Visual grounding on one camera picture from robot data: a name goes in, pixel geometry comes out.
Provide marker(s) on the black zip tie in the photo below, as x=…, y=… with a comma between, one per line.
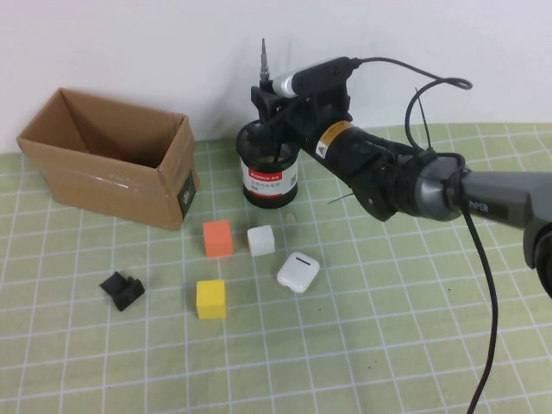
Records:
x=423, y=121
x=340, y=199

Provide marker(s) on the white earbuds case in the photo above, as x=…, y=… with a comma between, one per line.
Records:
x=297, y=272

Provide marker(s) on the brown cardboard box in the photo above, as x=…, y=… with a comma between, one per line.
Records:
x=108, y=190

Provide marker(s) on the black plastic bracket part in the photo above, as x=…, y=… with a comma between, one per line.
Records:
x=121, y=295

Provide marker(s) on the small clear plastic piece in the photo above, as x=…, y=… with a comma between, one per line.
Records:
x=291, y=217

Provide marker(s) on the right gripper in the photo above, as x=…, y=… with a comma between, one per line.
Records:
x=319, y=108

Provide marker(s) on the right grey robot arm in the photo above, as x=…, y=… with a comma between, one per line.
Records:
x=496, y=194

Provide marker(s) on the white block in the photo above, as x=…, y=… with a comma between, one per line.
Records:
x=261, y=241

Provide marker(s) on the yellow block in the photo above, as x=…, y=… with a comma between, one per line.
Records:
x=211, y=299

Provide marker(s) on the orange block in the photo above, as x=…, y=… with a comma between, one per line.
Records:
x=217, y=239

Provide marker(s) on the green checked tablecloth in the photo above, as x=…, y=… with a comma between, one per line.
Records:
x=388, y=323

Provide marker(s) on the black mesh pen holder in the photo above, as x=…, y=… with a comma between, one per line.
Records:
x=269, y=200

